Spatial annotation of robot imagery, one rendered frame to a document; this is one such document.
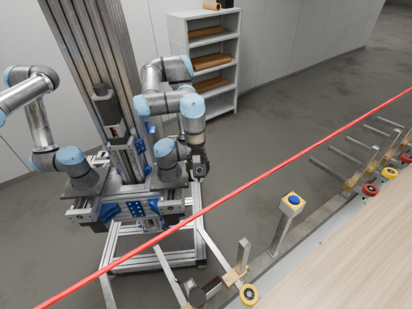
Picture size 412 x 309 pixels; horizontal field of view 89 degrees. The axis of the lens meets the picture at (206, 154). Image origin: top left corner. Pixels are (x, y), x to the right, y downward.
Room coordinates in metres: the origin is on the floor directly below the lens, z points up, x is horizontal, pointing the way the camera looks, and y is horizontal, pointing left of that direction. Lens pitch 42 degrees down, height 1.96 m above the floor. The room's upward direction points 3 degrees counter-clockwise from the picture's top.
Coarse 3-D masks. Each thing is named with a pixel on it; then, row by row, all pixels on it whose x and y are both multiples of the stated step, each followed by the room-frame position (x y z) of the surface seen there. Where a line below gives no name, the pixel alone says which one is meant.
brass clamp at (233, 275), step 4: (248, 268) 0.39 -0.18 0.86; (228, 272) 0.37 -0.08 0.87; (232, 272) 0.37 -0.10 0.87; (236, 272) 0.37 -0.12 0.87; (244, 272) 0.37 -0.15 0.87; (248, 272) 0.37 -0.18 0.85; (224, 276) 0.35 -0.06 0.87; (228, 276) 0.35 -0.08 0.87; (232, 276) 0.35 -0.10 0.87; (236, 276) 0.35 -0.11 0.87; (240, 276) 0.35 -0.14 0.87; (244, 276) 0.36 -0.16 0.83; (224, 280) 0.34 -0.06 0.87; (232, 280) 0.33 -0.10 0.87; (236, 280) 0.33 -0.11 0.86; (224, 284) 0.33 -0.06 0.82; (228, 284) 0.32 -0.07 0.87; (232, 284) 0.32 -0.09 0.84; (228, 288) 0.31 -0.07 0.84
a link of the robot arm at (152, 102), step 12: (156, 60) 1.02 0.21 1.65; (144, 72) 0.92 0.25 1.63; (156, 72) 0.93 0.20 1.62; (144, 84) 0.77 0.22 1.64; (156, 84) 0.77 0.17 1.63; (144, 96) 0.64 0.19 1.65; (156, 96) 0.64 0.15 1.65; (144, 108) 0.62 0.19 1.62; (156, 108) 0.62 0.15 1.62; (168, 108) 0.63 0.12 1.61
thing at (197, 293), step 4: (196, 288) 0.23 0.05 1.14; (192, 292) 0.22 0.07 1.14; (196, 292) 0.22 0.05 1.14; (200, 292) 0.22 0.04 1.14; (204, 292) 0.22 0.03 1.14; (192, 296) 0.21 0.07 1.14; (196, 296) 0.21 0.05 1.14; (200, 296) 0.21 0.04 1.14; (204, 296) 0.21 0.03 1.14; (192, 300) 0.20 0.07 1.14; (196, 300) 0.20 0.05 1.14; (200, 300) 0.20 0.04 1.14; (204, 300) 0.20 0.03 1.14; (192, 304) 0.19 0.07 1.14; (196, 304) 0.19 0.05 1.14; (200, 304) 0.19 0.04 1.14
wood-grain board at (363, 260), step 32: (384, 192) 0.76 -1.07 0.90; (352, 224) 0.56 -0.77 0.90; (384, 224) 0.55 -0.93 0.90; (320, 256) 0.41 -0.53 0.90; (352, 256) 0.40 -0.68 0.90; (384, 256) 0.39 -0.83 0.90; (288, 288) 0.28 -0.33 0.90; (320, 288) 0.28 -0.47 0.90; (352, 288) 0.27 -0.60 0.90; (384, 288) 0.27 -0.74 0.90
